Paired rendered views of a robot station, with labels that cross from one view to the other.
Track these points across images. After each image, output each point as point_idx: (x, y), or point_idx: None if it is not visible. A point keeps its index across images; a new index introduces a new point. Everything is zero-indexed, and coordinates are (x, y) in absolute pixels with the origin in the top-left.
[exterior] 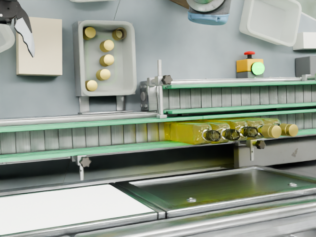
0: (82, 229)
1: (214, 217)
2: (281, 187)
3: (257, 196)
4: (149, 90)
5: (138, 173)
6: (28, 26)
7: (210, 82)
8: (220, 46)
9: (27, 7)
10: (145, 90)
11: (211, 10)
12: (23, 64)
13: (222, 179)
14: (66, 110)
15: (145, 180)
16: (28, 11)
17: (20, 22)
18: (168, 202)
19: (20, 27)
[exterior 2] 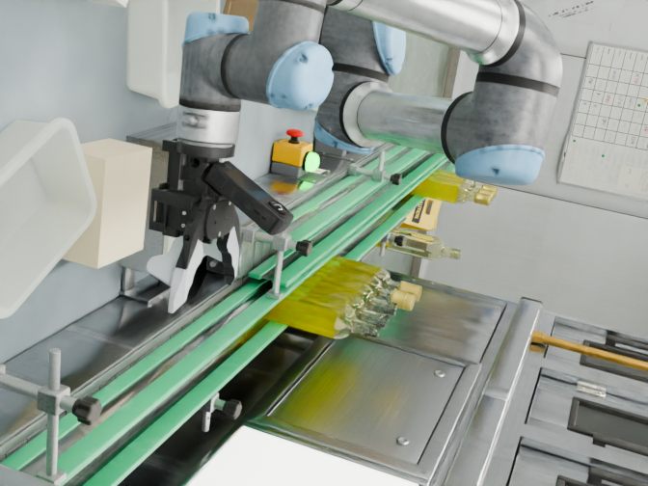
0: None
1: (474, 472)
2: (438, 383)
3: (457, 417)
4: (243, 247)
5: None
6: (238, 238)
7: (287, 208)
8: (262, 123)
9: (75, 116)
10: None
11: (377, 146)
12: (104, 249)
13: (350, 374)
14: (106, 294)
15: (274, 401)
16: (77, 123)
17: (232, 235)
18: (403, 460)
19: (230, 245)
